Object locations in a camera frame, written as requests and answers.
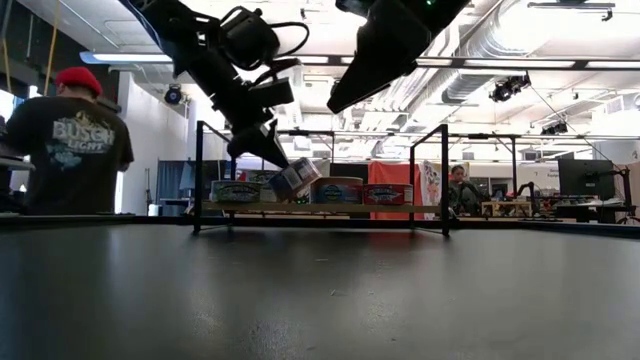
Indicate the black metal table frame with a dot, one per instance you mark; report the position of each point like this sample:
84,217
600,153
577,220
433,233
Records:
75,220

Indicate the white cup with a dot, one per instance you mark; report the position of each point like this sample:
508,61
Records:
152,210

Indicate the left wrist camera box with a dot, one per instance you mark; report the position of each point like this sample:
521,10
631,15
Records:
250,37

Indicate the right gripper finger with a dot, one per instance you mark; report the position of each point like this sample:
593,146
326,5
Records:
370,75

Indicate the red label tuna can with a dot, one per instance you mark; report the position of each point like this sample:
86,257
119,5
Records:
387,195

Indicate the floral cloth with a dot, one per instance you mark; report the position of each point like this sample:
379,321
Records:
431,182

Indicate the orange fabric panel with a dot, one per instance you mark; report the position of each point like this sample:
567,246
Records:
395,172

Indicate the distant black metal frame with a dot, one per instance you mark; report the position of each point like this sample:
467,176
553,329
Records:
310,133

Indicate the person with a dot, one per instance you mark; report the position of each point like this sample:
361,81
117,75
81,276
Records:
462,192
70,165

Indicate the black table mat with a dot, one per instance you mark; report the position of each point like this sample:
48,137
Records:
320,300

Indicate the wooden shelf black metal legs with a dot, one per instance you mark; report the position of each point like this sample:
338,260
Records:
350,208

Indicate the long ceiling light bar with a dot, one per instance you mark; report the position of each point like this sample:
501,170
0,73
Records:
450,62

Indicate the black computer monitor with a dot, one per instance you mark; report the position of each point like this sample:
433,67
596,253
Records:
585,177

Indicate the blue partition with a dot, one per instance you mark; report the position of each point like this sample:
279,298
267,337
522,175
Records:
170,180

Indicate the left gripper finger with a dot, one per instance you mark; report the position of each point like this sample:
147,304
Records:
260,145

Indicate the blue label tuna can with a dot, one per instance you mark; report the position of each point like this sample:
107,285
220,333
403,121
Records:
337,191
295,177

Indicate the black ceiling spotlight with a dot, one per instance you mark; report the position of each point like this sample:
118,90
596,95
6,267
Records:
173,95

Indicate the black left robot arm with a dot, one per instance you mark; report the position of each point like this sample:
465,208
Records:
185,35

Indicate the wooden crate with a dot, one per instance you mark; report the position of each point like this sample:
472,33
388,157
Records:
505,207

